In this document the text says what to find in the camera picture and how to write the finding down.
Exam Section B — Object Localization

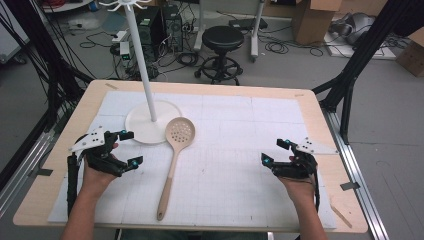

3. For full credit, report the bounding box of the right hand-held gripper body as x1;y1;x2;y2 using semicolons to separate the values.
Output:
271;136;339;180

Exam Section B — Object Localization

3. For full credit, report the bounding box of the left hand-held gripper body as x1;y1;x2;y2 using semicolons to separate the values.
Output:
68;126;129;177

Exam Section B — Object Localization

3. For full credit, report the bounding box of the beige slotted spoon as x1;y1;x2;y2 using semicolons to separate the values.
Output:
156;116;197;222

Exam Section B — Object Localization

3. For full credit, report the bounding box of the white hook stand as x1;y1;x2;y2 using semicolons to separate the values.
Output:
98;0;183;146

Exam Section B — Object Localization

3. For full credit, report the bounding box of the person's right hand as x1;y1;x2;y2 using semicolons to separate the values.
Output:
279;176;316;203

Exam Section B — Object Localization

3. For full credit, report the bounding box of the person's left hand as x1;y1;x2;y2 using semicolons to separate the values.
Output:
82;162;118;194

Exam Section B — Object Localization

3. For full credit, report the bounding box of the white grid mat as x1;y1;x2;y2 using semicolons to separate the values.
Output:
47;90;338;231

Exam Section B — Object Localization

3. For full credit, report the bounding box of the wooden stick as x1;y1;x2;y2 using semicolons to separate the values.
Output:
329;204;353;230

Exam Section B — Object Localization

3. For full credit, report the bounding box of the white power strip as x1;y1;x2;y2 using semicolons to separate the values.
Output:
111;30;128;45

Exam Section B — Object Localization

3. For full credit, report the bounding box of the black computer tower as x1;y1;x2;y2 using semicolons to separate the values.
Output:
135;5;165;54
162;3;184;53

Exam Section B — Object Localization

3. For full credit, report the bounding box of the black round stool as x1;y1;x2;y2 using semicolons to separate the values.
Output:
194;25;246;87

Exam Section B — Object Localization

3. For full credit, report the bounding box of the tall cardboard box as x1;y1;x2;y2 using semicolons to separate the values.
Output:
291;0;343;46

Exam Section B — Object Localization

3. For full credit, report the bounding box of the flat black box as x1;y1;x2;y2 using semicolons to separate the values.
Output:
228;17;269;31

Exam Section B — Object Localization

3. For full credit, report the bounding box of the small cardboard box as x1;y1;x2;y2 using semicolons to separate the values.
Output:
395;28;424;78

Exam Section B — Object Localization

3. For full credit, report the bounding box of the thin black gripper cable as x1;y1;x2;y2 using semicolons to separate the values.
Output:
310;173;322;213

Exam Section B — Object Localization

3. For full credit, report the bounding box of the black sleeved gripper cable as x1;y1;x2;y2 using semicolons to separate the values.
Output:
66;152;81;218

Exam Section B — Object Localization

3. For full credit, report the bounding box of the aluminium rail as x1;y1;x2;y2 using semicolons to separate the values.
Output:
0;129;57;219
321;109;390;240

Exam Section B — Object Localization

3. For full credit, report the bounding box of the black frame with cables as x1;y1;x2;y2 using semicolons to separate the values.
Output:
0;0;95;188

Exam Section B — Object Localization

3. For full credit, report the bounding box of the black cable coil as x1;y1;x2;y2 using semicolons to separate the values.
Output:
264;39;290;55

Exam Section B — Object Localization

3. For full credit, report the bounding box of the black metal frame strut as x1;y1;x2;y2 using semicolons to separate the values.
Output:
312;0;424;145

